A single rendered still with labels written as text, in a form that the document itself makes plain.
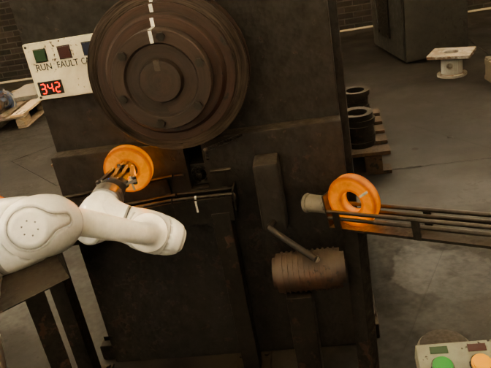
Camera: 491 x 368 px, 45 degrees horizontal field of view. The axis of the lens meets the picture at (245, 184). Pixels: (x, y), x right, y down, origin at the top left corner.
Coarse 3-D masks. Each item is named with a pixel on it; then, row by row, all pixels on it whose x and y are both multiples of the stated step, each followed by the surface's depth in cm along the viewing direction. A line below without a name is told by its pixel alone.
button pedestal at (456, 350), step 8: (432, 344) 122; (440, 344) 122; (448, 344) 121; (456, 344) 121; (464, 344) 121; (488, 344) 120; (416, 352) 121; (424, 352) 121; (456, 352) 120; (464, 352) 119; (472, 352) 119; (480, 352) 119; (488, 352) 118; (416, 360) 122; (424, 360) 120; (432, 360) 119; (456, 360) 119; (464, 360) 118
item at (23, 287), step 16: (16, 272) 185; (32, 272) 182; (48, 272) 180; (64, 272) 177; (16, 288) 176; (32, 288) 174; (48, 288) 172; (0, 304) 170; (16, 304) 168; (32, 304) 178; (48, 304) 181; (32, 320) 181; (48, 320) 182; (48, 336) 184; (48, 352) 185; (64, 352) 188
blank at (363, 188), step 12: (336, 180) 167; (348, 180) 164; (360, 180) 162; (336, 192) 168; (360, 192) 163; (372, 192) 161; (336, 204) 170; (348, 204) 170; (372, 204) 162; (348, 216) 169
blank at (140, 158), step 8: (112, 152) 183; (120, 152) 183; (128, 152) 183; (136, 152) 182; (144, 152) 185; (104, 160) 185; (112, 160) 184; (120, 160) 184; (128, 160) 184; (136, 160) 184; (144, 160) 184; (104, 168) 186; (144, 168) 185; (152, 168) 186; (136, 176) 187; (144, 176) 186; (144, 184) 187
